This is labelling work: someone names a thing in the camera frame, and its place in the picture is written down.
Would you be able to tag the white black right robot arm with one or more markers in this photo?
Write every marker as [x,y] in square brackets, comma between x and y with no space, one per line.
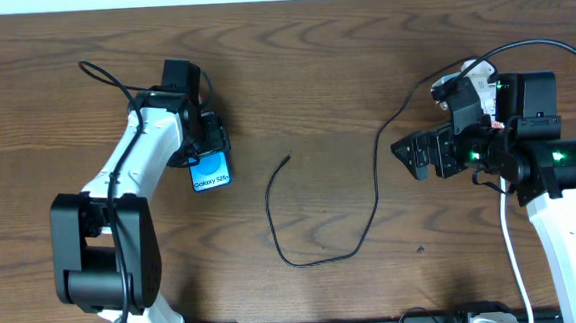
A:
[506,124]

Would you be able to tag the blue Galaxy smartphone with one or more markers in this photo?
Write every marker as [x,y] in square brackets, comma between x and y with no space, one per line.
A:
[211,172]

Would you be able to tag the white power strip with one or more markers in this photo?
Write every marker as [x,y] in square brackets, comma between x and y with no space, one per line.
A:
[483,80]

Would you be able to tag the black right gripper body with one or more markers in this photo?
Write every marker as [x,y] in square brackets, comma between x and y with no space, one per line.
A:
[455,152]

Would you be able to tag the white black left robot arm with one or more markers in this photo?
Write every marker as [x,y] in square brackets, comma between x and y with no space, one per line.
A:
[106,254]

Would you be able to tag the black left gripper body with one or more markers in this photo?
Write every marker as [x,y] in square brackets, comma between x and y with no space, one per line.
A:
[210,136]

